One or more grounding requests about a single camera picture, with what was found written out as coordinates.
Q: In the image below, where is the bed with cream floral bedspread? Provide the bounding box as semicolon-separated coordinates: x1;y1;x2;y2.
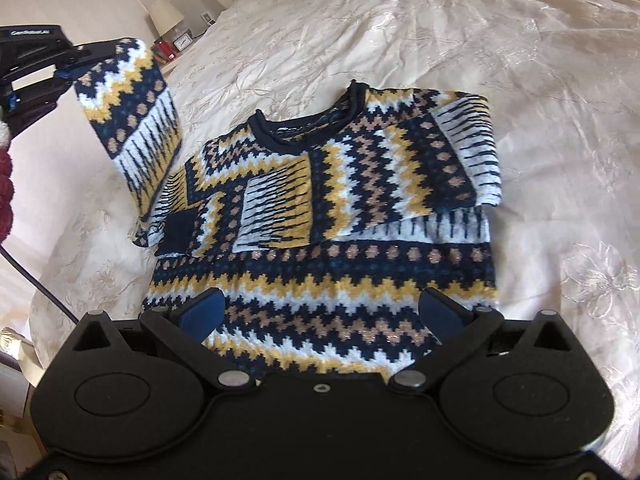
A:
30;0;640;376

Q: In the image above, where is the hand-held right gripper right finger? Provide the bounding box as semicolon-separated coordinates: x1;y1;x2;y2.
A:
389;287;574;394

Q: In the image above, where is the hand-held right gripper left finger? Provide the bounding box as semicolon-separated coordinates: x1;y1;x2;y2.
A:
69;287;259;395

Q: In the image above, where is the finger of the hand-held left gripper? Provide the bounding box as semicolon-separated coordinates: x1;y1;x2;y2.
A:
70;37;139;69
49;64;82;84

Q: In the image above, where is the person's left forearm maroon sleeve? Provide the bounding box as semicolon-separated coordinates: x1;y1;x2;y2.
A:
0;120;17;242

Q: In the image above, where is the cream table lamp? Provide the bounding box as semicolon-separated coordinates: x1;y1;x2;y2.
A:
148;0;185;42

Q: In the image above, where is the black cable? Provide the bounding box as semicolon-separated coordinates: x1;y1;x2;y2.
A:
0;244;78;322

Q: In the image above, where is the cream carved nightstand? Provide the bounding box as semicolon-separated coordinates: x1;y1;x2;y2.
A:
159;35;202;77

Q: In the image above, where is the cream bed footboard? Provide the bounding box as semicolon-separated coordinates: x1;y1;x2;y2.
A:
0;326;47;423

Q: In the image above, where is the navy yellow white patterned sweater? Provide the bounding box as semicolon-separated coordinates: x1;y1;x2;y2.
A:
74;37;503;378

